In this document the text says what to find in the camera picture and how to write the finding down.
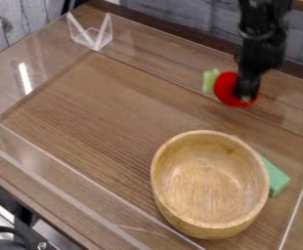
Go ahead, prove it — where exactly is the red felt fruit green leaf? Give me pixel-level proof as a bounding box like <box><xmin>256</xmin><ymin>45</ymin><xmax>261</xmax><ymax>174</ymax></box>
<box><xmin>203</xmin><ymin>68</ymin><xmax>256</xmax><ymax>107</ymax></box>

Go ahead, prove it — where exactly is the green sponge block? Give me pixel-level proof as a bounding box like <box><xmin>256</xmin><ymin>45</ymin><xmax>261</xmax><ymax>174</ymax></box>
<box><xmin>232</xmin><ymin>134</ymin><xmax>291</xmax><ymax>198</ymax></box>

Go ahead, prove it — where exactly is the round wooden bowl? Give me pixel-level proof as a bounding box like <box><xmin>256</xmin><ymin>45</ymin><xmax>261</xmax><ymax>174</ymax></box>
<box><xmin>150</xmin><ymin>130</ymin><xmax>269</xmax><ymax>240</ymax></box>

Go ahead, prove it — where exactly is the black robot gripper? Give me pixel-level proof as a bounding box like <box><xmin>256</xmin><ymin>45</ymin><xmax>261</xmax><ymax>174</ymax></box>
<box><xmin>235</xmin><ymin>0</ymin><xmax>292</xmax><ymax>102</ymax></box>

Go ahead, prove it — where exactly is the black table clamp bracket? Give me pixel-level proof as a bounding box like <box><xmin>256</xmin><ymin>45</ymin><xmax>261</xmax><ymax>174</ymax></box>
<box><xmin>13</xmin><ymin>218</ymin><xmax>60</xmax><ymax>250</ymax></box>

